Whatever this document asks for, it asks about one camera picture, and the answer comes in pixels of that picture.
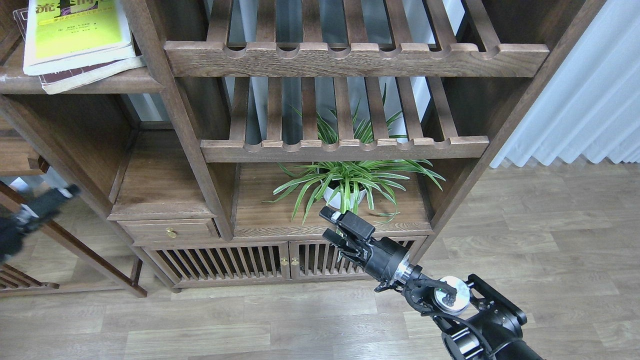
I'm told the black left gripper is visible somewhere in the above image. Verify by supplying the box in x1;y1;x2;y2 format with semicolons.
0;184;81;264

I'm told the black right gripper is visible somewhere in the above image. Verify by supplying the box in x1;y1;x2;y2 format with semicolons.
318;206;419;292

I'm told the dark maroon cover book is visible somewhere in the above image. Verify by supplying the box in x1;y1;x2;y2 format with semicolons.
13;4;145;95

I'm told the yellow green cover book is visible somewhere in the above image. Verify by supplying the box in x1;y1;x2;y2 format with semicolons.
23;0;136;76

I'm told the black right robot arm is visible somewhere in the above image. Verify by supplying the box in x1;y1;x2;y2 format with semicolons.
320;206;540;360

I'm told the white plant pot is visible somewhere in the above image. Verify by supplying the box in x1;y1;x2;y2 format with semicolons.
323;185;367;214

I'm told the green spider plant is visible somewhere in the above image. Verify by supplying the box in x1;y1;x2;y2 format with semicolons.
265;84;447;262

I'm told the brass drawer knob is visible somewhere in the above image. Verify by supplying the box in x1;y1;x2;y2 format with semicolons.
166;227;178;239

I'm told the dark wooden bookshelf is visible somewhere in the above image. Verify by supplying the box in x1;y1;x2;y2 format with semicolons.
1;0;605;292

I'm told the white pleated curtain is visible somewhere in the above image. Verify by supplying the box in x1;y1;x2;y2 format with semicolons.
490;0;640;168

